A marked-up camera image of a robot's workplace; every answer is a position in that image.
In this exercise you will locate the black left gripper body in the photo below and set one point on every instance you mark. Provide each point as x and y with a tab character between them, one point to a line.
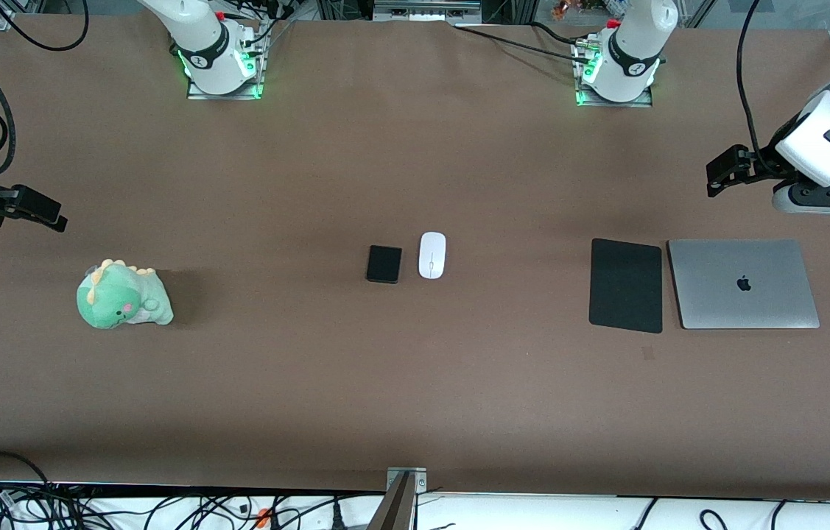
763	161

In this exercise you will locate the white computer mouse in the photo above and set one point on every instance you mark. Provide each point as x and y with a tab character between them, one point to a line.
432	255

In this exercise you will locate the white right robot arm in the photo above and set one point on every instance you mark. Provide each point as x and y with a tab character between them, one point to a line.
210	44

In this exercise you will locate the black mouse pad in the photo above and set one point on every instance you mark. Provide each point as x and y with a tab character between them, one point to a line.
626	285

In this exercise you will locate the green dinosaur plush toy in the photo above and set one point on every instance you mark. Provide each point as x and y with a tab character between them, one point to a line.
120	296

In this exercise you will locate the silver Apple laptop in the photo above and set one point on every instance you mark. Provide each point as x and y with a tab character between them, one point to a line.
742	284

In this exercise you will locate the dark green square block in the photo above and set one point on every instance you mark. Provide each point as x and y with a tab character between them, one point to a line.
384	264

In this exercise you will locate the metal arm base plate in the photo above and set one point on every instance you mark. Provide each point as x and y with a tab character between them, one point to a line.
256	70
584	73

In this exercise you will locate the aluminium frame profile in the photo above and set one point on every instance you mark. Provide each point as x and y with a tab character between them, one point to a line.
426	9

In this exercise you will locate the metal table edge bracket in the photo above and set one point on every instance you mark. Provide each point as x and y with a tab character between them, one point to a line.
406	478

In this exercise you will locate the dark camera mount pole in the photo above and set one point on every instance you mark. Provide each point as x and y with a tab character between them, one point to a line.
394	508

